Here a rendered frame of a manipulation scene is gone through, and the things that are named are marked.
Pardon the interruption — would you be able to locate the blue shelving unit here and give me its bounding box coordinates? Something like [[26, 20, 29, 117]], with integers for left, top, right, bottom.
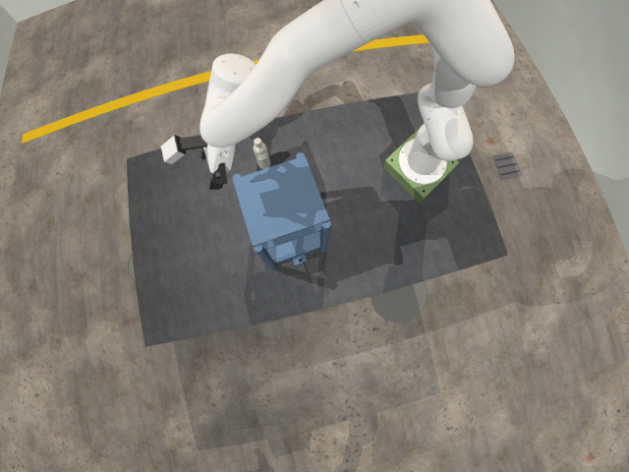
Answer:
[[233, 152, 331, 269]]

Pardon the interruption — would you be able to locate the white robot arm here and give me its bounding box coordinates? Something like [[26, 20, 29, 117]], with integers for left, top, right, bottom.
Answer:
[[161, 0, 514, 184]]

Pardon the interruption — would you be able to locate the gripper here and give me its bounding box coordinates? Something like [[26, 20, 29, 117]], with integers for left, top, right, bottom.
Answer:
[[201, 145, 236, 190]]

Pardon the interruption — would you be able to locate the white ceramic bottle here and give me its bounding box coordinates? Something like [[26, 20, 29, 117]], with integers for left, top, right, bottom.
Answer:
[[254, 138, 270, 169]]

